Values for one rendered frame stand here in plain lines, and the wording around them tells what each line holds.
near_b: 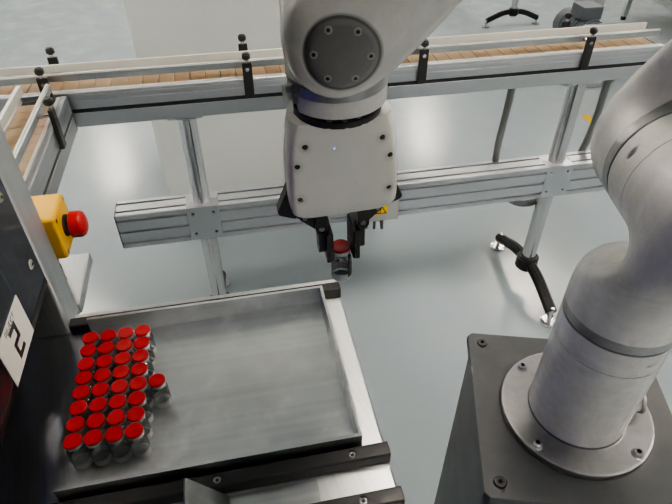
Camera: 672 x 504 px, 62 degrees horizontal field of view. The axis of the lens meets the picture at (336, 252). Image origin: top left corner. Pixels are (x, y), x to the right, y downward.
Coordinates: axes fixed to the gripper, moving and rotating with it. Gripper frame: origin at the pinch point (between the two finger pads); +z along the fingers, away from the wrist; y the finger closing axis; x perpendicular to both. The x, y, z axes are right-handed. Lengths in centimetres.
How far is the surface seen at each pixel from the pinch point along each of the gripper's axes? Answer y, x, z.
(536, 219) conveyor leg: 89, 93, 90
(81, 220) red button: -33.4, 26.8, 13.2
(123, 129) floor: -74, 256, 125
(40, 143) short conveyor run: -49, 67, 22
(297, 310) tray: -4.2, 13.8, 26.0
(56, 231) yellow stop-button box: -36.3, 24.3, 12.6
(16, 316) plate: -36.5, 5.1, 9.0
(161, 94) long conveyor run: -26, 92, 27
